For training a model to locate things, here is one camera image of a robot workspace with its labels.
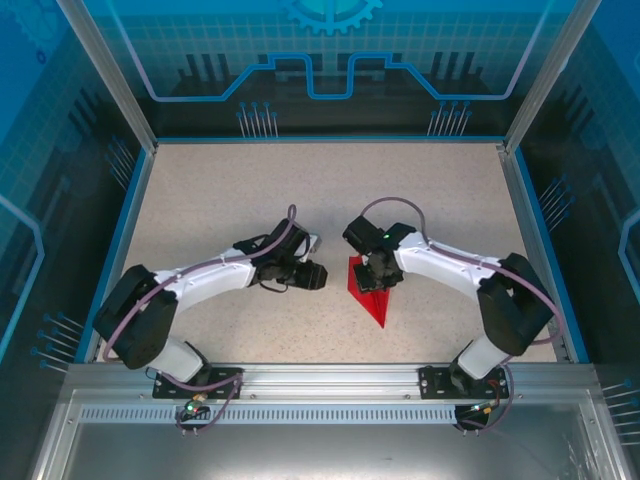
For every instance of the red paper sheet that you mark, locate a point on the red paper sheet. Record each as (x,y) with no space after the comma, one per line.
(377,310)

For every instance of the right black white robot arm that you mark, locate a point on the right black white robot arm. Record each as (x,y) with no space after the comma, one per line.
(515,305)

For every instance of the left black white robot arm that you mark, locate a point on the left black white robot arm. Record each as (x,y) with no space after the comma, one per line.
(135,320)

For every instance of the blue table edge strip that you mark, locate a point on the blue table edge strip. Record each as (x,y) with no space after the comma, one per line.
(134,200)
(533,200)

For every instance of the steel cabinet top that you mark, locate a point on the steel cabinet top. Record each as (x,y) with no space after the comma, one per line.
(320,450)

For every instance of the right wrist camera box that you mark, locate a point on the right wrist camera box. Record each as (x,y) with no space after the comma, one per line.
(367,259)

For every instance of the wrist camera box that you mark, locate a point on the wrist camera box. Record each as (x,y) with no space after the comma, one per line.
(367,259)
(312,245)

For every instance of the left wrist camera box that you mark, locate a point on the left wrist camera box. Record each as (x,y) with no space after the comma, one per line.
(312,245)

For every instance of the aluminium mounting rail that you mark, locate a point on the aluminium mounting rail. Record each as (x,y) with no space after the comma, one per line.
(330,380)

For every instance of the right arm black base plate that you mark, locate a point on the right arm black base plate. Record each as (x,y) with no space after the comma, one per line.
(431,385)

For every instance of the aluminium side rail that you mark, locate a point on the aluminium side rail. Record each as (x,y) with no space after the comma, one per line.
(521,200)

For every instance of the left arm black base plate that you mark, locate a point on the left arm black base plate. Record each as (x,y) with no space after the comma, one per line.
(167,387)

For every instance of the aluminium frame post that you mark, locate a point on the aluminium frame post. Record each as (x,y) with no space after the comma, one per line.
(548,75)
(111,75)

